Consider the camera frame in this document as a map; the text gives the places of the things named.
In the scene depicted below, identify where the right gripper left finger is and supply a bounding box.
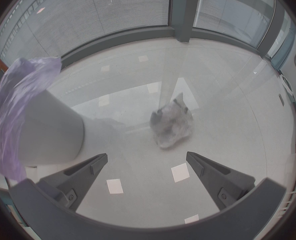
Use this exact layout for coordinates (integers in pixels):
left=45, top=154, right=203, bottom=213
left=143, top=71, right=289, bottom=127
left=39, top=153, right=108, bottom=212

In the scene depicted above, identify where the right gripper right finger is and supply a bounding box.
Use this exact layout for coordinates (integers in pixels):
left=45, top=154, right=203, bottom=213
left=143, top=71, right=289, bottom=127
left=186, top=151, right=256, bottom=212

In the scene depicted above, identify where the purple plastic bag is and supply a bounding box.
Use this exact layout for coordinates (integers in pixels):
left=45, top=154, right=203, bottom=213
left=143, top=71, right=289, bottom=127
left=0, top=57, right=62, bottom=181

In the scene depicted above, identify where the white trash bin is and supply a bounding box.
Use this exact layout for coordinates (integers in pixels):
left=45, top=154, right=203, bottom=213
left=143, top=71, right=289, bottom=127
left=20, top=88, right=85, bottom=167

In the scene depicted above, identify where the crumpled clear wrapper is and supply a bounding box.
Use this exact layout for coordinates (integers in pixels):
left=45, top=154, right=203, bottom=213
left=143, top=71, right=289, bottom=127
left=150, top=92, right=194, bottom=150

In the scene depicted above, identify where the blue-green curtain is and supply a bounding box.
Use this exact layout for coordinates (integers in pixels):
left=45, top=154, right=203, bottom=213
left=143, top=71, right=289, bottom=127
left=272, top=21, right=296, bottom=71

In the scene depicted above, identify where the window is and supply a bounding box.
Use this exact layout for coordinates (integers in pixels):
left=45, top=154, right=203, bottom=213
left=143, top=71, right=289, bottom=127
left=0, top=0, right=296, bottom=68

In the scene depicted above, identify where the white coiled cable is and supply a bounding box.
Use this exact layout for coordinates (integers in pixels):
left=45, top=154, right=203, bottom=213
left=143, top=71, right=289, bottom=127
left=279, top=73, right=293, bottom=95

